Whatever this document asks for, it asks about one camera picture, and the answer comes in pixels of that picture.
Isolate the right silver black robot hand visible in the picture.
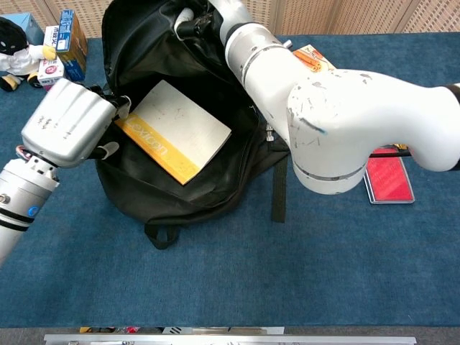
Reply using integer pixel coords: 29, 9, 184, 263
173, 0, 253, 41

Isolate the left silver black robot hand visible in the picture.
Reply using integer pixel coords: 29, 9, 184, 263
19, 77, 132, 170

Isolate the black backpack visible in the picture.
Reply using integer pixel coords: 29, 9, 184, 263
94, 0, 290, 251

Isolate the white yellow Lexicon book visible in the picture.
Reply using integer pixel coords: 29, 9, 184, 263
114, 79, 233, 186

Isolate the white pink toothpaste box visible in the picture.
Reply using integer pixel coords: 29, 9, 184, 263
37, 58, 73, 91

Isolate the small blue box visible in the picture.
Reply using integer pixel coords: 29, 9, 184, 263
63, 58, 88, 82

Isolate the blue white brown box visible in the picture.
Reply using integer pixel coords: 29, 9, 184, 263
56, 9, 88, 65

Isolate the penguin plush toy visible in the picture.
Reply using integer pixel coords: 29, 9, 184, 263
0, 16, 58, 93

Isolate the white box blue lettering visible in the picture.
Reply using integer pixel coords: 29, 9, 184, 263
42, 25, 63, 50

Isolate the orange biscuit roll box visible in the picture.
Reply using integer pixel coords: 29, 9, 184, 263
292, 43, 337, 73

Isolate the light blue box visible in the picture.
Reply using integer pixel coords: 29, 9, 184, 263
0, 12, 46, 47

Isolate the red case clear cover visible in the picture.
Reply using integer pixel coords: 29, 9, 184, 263
362, 144, 415, 206

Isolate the aluminium profile rail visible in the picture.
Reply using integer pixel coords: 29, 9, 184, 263
43, 333, 418, 345

